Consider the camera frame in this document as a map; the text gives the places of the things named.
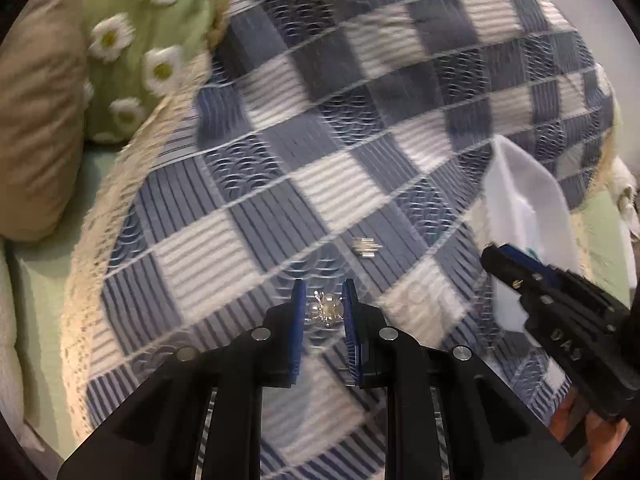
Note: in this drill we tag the translucent plastic container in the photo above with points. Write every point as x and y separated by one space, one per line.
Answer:
520 210

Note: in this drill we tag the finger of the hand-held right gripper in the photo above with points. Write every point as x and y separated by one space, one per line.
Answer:
505 267
522 254

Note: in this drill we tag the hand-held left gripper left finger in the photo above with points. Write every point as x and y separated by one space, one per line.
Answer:
299 320

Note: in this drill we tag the blue white patchwork cloth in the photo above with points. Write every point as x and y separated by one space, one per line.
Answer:
350 110

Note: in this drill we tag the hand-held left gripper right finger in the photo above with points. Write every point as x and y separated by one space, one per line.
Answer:
351 330

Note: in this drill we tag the brown pillow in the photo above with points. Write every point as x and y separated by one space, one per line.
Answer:
40 110

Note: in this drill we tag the green daisy pillow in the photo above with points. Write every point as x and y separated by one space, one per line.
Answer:
130 5

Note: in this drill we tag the person's right hand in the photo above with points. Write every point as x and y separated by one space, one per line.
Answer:
600 445

